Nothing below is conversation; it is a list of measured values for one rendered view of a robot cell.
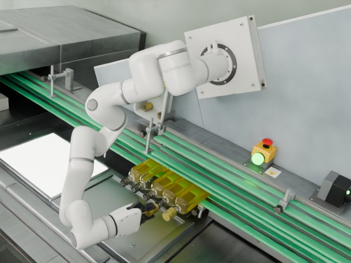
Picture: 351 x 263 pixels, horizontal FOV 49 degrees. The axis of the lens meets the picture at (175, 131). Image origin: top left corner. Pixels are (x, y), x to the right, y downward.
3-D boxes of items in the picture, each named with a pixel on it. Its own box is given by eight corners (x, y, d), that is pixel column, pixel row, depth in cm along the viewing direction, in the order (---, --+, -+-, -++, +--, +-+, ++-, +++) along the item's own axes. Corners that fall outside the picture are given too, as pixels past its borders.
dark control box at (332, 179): (323, 187, 140) (316, 196, 134) (331, 169, 136) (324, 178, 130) (346, 198, 136) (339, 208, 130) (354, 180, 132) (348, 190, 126)
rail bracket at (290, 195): (286, 193, 136) (270, 210, 126) (292, 177, 132) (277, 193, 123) (296, 199, 134) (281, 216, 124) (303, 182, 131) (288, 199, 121)
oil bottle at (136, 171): (159, 162, 170) (125, 181, 154) (160, 151, 167) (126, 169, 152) (168, 167, 168) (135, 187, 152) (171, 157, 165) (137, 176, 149)
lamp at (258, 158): (252, 159, 146) (248, 162, 144) (255, 150, 144) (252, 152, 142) (262, 165, 144) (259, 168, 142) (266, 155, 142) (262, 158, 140)
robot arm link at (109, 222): (107, 247, 126) (115, 244, 127) (109, 227, 121) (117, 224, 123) (96, 232, 131) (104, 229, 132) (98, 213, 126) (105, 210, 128)
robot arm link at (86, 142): (102, 152, 121) (128, 165, 133) (107, 93, 129) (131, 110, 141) (62, 159, 128) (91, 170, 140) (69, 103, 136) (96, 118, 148)
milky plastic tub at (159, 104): (144, 107, 183) (132, 112, 177) (151, 63, 172) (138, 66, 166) (173, 121, 175) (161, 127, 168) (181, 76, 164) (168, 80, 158)
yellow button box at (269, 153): (257, 154, 153) (248, 160, 148) (262, 138, 149) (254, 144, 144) (273, 162, 150) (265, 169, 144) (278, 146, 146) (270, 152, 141)
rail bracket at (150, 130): (154, 145, 168) (135, 155, 159) (160, 111, 160) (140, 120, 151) (160, 148, 167) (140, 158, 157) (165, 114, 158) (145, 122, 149)
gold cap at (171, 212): (175, 217, 139) (167, 223, 136) (167, 211, 141) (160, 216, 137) (178, 211, 137) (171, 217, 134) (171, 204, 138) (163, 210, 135)
